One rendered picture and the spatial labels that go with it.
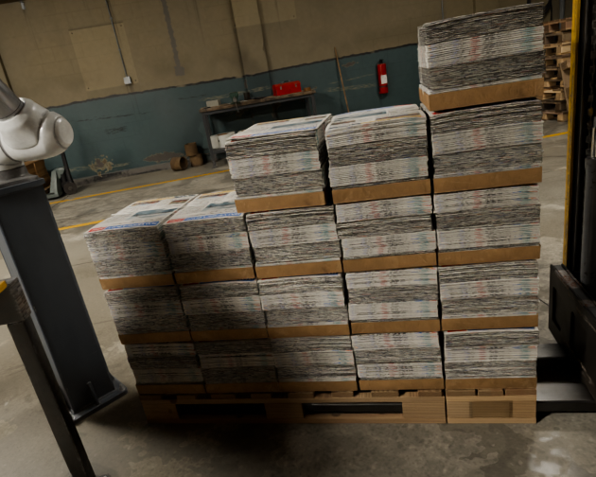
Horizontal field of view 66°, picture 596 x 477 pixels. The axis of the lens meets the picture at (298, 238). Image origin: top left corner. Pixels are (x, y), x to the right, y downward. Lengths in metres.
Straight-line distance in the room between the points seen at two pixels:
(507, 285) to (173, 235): 1.06
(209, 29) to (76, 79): 2.25
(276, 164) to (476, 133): 0.57
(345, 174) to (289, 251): 0.31
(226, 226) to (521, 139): 0.90
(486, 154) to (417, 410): 0.90
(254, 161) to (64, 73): 7.23
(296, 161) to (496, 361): 0.91
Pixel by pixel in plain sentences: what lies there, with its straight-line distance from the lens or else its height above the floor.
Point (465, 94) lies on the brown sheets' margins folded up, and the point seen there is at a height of 1.10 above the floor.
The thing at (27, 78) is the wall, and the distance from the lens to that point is 8.71.
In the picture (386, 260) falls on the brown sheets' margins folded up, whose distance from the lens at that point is 1.46.
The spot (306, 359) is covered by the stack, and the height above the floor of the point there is 0.29.
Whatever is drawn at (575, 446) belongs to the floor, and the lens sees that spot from 1.81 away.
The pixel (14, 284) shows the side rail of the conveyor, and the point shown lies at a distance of 1.55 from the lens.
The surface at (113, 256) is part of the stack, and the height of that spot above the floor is 0.73.
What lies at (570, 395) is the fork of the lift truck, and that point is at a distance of 1.87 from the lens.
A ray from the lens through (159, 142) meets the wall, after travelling 8.28.
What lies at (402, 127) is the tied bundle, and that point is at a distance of 1.35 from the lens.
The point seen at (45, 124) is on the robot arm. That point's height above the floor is 1.19.
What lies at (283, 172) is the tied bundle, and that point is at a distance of 1.41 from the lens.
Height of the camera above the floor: 1.23
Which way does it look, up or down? 20 degrees down
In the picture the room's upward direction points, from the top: 10 degrees counter-clockwise
